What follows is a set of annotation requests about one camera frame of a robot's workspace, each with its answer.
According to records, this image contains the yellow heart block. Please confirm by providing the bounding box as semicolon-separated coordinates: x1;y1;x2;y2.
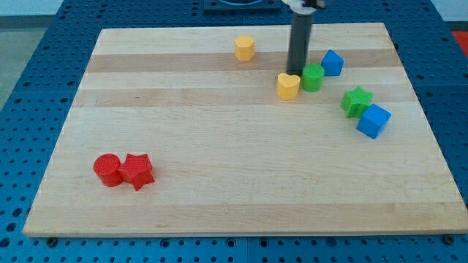
276;72;301;100

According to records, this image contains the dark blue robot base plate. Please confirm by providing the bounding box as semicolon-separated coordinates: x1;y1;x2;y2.
201;0;282;13

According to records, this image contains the red cylinder block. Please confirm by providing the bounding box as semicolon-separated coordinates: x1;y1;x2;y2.
93;153;124;187

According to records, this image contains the blue pentagon block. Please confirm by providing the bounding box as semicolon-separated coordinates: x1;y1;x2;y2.
321;50;344;77

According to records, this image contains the wooden board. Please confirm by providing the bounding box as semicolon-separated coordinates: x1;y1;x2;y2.
23;23;467;237

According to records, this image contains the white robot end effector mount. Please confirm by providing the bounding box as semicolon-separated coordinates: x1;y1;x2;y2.
282;0;326;15

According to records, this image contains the yellow hexagon block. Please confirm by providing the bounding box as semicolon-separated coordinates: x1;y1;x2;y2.
234;35;255;61

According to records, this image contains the green star block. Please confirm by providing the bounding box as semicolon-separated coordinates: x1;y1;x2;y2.
340;86;374;118

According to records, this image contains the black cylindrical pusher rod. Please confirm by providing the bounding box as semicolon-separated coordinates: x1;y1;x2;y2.
286;13;314;76

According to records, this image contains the red star block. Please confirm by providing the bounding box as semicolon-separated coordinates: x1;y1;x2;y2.
117;153;155;191

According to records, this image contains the green cylinder block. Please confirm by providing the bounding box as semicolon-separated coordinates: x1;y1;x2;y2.
301;64;325;92

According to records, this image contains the blue cube block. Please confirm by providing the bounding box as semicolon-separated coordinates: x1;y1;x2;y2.
356;104;392;140

